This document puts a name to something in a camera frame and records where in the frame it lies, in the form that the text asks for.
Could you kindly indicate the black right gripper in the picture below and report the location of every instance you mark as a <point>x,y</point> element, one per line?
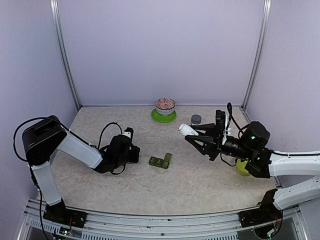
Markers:
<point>212,147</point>

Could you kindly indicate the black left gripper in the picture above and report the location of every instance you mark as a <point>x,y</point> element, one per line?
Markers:
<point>136,150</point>

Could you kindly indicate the small white pill bottle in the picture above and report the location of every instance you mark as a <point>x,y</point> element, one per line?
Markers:
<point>187,130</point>

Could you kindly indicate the green pill organizer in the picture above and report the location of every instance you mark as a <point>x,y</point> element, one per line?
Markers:
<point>161,162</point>

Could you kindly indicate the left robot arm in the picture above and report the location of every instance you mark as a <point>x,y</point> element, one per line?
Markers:
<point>35,140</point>

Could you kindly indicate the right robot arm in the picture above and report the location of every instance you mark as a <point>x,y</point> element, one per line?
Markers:
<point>250,145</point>

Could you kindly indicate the amber bottle grey cap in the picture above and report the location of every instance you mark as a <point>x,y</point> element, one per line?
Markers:
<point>196,119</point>

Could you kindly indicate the green plate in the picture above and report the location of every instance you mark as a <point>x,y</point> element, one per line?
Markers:
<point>163,118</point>

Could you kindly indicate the lime green bowl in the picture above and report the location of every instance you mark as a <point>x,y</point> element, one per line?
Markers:
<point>240,167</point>

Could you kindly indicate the red patterned white bowl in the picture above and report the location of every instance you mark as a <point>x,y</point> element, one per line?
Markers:
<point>165,106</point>

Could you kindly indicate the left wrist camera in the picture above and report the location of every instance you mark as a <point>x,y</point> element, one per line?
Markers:
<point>128,132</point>

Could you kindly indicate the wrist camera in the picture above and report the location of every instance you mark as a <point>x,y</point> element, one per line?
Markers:
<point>222,122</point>
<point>128,132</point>

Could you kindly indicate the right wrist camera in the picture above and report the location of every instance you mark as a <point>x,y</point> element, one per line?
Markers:
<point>222,122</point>

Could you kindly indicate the front aluminium rail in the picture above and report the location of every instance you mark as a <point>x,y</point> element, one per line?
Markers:
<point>113,226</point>

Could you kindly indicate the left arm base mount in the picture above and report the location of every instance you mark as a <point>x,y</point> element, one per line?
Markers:
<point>65,216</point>

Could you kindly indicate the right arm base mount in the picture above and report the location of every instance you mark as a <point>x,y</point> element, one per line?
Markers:
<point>265,213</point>

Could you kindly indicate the right aluminium frame post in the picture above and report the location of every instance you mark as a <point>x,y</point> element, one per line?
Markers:
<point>258,53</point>

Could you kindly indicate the aluminium frame post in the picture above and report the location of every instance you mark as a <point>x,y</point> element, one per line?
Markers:
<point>54,5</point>
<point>258,53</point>

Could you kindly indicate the left aluminium frame post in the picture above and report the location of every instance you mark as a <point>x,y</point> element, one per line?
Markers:
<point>54,5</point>

